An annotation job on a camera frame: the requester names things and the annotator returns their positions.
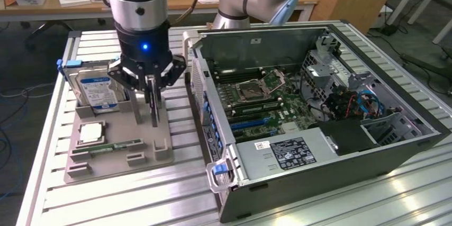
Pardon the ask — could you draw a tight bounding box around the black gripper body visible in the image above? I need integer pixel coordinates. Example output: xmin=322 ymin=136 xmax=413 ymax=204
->
xmin=114 ymin=22 xmax=173 ymax=78

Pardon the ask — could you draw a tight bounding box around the slim graphics card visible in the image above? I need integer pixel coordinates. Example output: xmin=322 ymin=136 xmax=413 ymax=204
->
xmin=146 ymin=75 xmax=160 ymax=128

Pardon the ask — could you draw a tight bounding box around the hard disk with blue label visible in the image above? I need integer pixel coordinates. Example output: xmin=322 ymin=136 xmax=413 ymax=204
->
xmin=66 ymin=68 xmax=121 ymax=111

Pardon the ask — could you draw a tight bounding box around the blue disk caddy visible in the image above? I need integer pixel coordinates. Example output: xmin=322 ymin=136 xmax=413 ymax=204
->
xmin=54 ymin=56 xmax=121 ymax=84

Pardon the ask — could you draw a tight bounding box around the grey parts rack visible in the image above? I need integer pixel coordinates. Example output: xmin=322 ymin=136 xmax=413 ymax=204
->
xmin=62 ymin=74 xmax=176 ymax=184

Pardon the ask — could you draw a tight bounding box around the silver CPU chip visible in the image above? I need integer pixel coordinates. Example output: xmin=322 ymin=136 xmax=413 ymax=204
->
xmin=77 ymin=124 xmax=105 ymax=142

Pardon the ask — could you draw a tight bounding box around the CPU socket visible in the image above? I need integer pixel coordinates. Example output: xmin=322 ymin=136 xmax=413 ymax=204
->
xmin=236 ymin=80 xmax=269 ymax=103

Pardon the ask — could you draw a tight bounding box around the green RAM stick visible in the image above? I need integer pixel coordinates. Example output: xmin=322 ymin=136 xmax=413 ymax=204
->
xmin=88 ymin=139 xmax=140 ymax=155

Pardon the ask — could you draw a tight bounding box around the RAM stick with white label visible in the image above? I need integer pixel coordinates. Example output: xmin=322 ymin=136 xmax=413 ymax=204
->
xmin=232 ymin=101 xmax=284 ymax=115

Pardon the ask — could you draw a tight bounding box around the black office chair base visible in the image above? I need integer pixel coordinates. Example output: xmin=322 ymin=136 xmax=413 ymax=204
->
xmin=20 ymin=18 xmax=106 ymax=49

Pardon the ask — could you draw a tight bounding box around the long expansion slot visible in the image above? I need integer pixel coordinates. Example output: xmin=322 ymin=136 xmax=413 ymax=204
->
xmin=228 ymin=119 xmax=269 ymax=132

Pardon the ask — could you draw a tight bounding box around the wooden desk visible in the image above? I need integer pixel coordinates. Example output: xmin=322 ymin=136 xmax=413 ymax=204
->
xmin=0 ymin=0 xmax=318 ymax=30

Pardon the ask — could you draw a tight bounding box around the green motherboard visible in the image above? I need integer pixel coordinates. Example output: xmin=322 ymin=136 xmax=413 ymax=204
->
xmin=210 ymin=67 xmax=318 ymax=144

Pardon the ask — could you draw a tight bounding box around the grey power supply unit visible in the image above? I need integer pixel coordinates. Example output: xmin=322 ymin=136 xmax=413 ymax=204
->
xmin=234 ymin=126 xmax=340 ymax=182

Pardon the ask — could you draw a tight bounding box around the perforated metal drive cage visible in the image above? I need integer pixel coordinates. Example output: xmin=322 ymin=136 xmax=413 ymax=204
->
xmin=300 ymin=34 xmax=353 ymax=105

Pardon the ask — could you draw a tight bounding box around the open dark PC case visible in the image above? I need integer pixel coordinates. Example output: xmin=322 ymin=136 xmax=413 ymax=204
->
xmin=181 ymin=19 xmax=452 ymax=224

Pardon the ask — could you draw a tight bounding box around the black power adapter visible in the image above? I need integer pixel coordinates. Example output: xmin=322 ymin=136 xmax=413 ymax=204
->
xmin=378 ymin=23 xmax=400 ymax=37

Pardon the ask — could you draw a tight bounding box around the grey metal disk bay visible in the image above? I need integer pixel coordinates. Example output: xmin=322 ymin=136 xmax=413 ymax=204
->
xmin=360 ymin=112 xmax=422 ymax=147

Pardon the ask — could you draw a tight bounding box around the black chair leg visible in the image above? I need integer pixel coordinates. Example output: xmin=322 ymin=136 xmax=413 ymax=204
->
xmin=400 ymin=52 xmax=452 ymax=78

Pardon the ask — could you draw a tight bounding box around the black disk power wire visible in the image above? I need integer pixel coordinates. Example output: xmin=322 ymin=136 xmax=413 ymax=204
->
xmin=324 ymin=92 xmax=360 ymax=120

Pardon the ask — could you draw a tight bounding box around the blue disk data wire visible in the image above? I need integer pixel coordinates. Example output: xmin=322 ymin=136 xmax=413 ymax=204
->
xmin=356 ymin=90 xmax=386 ymax=119

